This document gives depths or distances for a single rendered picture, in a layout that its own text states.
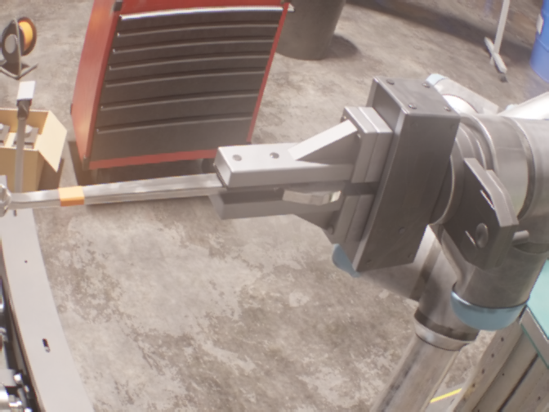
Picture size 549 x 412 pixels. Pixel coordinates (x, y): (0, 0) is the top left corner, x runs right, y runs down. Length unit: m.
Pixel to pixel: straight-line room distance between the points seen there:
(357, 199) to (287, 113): 3.60
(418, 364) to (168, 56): 2.15
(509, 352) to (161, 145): 1.82
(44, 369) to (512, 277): 0.71
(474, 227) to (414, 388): 0.60
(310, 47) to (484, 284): 4.01
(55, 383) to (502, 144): 0.76
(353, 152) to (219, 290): 2.58
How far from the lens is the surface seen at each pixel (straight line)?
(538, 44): 6.21
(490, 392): 2.16
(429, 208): 0.61
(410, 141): 0.56
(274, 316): 3.09
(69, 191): 0.52
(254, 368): 2.88
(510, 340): 2.00
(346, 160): 0.57
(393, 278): 1.13
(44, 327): 1.23
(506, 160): 0.63
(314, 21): 4.60
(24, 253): 1.36
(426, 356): 1.16
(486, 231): 0.58
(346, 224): 0.60
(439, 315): 1.13
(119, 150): 3.28
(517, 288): 0.74
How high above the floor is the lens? 2.07
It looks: 35 degrees down
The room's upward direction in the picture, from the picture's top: 15 degrees clockwise
